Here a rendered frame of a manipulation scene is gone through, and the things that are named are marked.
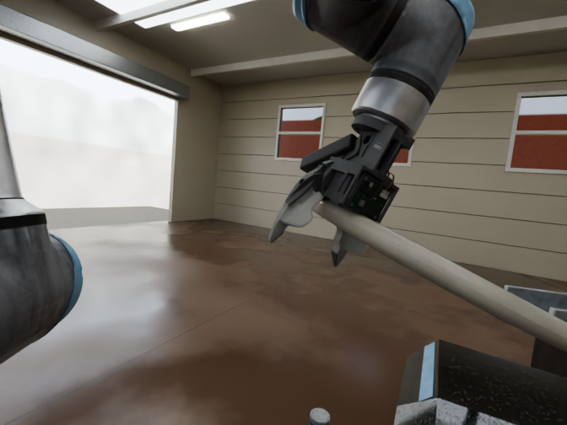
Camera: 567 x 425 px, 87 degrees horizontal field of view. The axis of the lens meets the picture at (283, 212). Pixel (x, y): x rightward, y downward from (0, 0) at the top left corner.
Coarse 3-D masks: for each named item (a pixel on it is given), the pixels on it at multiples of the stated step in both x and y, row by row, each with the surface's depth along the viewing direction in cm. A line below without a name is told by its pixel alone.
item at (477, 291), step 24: (336, 216) 39; (360, 216) 37; (360, 240) 37; (384, 240) 34; (408, 240) 34; (408, 264) 33; (432, 264) 32; (456, 288) 31; (480, 288) 30; (504, 312) 30; (528, 312) 30; (552, 336) 31
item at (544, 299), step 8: (504, 288) 60; (512, 288) 59; (520, 288) 59; (528, 288) 59; (520, 296) 59; (528, 296) 59; (536, 296) 59; (544, 296) 59; (552, 296) 58; (560, 296) 58; (536, 304) 59; (544, 304) 59; (552, 304) 59; (560, 304) 59; (552, 312) 48; (560, 312) 48
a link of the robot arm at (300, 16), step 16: (304, 0) 35; (320, 0) 34; (336, 0) 32; (352, 0) 31; (384, 0) 32; (400, 0) 34; (304, 16) 36; (320, 16) 36; (336, 16) 34; (352, 16) 33; (368, 16) 34; (384, 16) 34; (320, 32) 38; (336, 32) 37; (352, 32) 36; (368, 32) 35; (384, 32) 35; (352, 48) 38; (368, 48) 37
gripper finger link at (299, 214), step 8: (312, 192) 40; (304, 200) 40; (312, 200) 39; (320, 200) 39; (288, 208) 40; (296, 208) 40; (304, 208) 39; (312, 208) 38; (280, 216) 40; (288, 216) 39; (296, 216) 38; (304, 216) 37; (312, 216) 37; (280, 224) 40; (288, 224) 39; (296, 224) 37; (304, 224) 36; (272, 232) 40; (280, 232) 40; (272, 240) 40
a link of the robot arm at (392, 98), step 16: (368, 80) 38; (384, 80) 36; (368, 96) 37; (384, 96) 36; (400, 96) 35; (416, 96) 35; (352, 112) 41; (368, 112) 38; (384, 112) 36; (400, 112) 35; (416, 112) 36; (416, 128) 38
